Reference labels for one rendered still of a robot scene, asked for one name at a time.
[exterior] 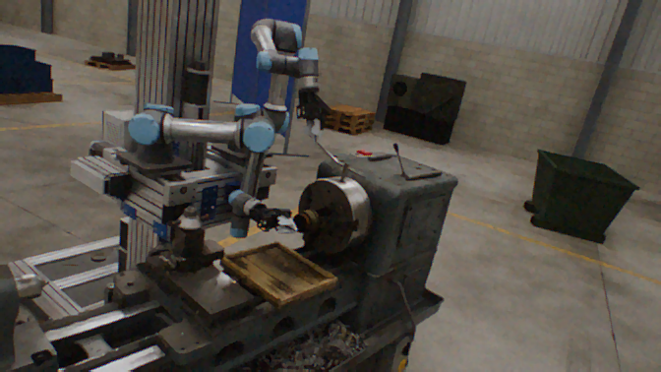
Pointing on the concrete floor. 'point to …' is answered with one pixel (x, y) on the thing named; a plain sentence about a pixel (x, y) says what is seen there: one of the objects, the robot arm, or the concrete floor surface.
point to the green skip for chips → (576, 196)
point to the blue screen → (254, 79)
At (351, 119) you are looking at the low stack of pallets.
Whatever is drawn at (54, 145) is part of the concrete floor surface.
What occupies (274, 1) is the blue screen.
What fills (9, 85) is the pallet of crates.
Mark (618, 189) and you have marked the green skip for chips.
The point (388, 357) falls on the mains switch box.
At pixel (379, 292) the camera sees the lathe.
